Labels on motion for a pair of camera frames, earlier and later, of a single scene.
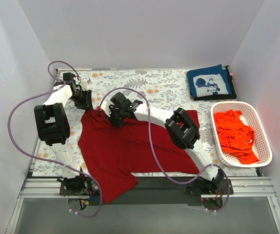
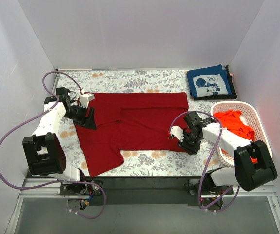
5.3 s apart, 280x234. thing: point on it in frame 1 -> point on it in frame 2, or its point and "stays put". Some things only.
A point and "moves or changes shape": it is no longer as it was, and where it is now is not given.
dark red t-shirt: (112, 153) moves or changes shape
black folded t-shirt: (230, 96) stays put
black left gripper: (84, 99) -> (84, 118)
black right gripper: (115, 118) -> (190, 145)
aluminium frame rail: (243, 187) stays put
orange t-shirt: (236, 137) stays put
